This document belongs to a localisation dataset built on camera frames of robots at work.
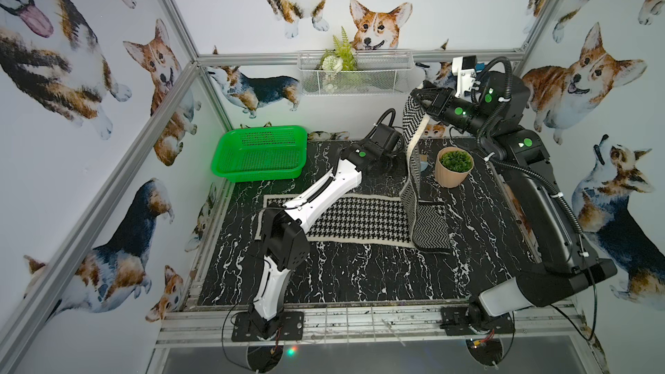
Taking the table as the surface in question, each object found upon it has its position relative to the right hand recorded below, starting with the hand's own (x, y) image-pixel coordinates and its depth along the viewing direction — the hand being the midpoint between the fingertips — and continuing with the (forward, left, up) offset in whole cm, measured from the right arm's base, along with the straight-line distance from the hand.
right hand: (407, 90), depth 58 cm
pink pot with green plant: (+13, -25, -43) cm, 52 cm away
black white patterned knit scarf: (-5, +3, -52) cm, 53 cm away
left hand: (+1, -6, -27) cm, 28 cm away
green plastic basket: (+28, +62, -51) cm, 85 cm away
